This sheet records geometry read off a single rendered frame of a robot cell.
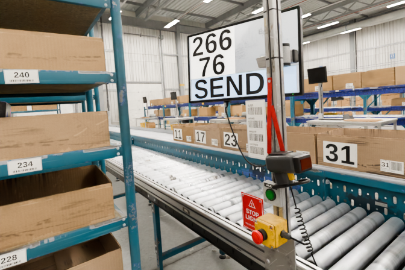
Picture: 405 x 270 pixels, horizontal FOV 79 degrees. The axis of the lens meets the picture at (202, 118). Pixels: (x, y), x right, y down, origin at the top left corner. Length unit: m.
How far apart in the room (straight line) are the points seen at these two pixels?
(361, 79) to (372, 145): 4.91
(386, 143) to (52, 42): 1.26
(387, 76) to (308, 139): 4.69
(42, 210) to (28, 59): 0.36
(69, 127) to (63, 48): 0.20
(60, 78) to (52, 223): 0.36
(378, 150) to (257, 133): 0.63
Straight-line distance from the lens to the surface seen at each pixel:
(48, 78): 0.69
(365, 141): 1.32
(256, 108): 0.83
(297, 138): 1.48
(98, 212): 0.77
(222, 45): 1.04
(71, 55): 0.74
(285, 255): 0.91
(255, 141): 0.85
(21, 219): 0.75
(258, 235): 0.81
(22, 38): 0.74
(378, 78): 6.09
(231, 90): 0.99
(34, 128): 0.72
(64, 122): 0.72
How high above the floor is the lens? 1.24
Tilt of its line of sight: 3 degrees down
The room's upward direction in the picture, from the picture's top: 4 degrees counter-clockwise
